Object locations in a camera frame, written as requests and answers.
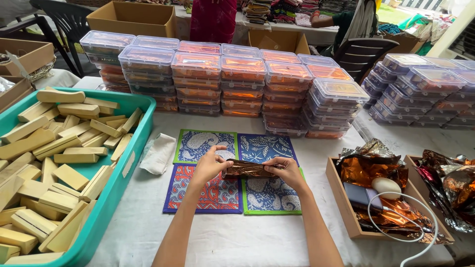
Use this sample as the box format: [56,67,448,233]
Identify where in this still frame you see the teal plastic crate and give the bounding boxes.
[0,87,157,267]

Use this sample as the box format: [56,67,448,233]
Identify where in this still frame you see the white cable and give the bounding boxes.
[367,191,439,267]

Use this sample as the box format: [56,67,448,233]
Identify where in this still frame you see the table with folded fabrics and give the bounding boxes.
[174,0,358,46]

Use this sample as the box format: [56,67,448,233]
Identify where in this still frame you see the blue leaf print mat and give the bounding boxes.
[237,133,300,167]

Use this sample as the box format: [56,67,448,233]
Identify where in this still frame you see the blue power bank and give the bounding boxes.
[343,182,384,212]

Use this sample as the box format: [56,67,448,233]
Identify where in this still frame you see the heap of crumpled foil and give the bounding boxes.
[414,149,475,234]

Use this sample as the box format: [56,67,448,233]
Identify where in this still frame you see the person's right hand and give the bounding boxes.
[262,156,307,191]

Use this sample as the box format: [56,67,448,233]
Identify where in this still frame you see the large stack of clear boxes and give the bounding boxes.
[79,30,370,140]

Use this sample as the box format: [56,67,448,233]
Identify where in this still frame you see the brown box with trinkets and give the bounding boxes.
[0,38,57,81]

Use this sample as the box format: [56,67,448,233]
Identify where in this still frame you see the copper foil sheets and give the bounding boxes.
[336,139,452,245]

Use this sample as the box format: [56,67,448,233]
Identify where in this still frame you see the red and blue paisley mat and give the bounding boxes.
[163,163,243,214]

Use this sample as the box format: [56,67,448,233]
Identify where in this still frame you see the large open cardboard box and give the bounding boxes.
[86,1,177,39]

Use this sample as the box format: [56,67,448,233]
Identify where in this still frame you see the small open cardboard box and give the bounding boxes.
[247,29,311,56]

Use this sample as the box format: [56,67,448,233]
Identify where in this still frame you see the small stack of clear boxes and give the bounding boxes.
[361,54,475,131]

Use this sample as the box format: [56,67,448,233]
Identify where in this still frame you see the wooden tray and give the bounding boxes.
[403,154,475,239]
[325,156,455,242]

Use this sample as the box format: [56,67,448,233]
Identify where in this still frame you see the black plastic chair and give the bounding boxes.
[332,38,400,84]
[0,0,96,78]

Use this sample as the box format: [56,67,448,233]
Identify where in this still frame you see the brown shallow box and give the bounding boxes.
[0,76,35,114]

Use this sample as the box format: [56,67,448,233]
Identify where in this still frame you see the cardboard carton with fabrics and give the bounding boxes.
[379,22,422,55]

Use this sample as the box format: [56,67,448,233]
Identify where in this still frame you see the person's left hand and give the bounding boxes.
[192,145,235,186]

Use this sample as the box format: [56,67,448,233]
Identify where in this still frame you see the blue paisley mat green border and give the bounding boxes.
[242,168,306,216]
[173,129,239,165]

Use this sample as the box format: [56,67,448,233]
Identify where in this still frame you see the white egg-shaped charger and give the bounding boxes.
[371,177,402,200]

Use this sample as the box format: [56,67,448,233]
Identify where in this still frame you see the copper foil block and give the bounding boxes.
[222,159,283,179]

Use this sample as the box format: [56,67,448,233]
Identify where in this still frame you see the white folded cloth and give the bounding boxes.
[139,133,177,176]

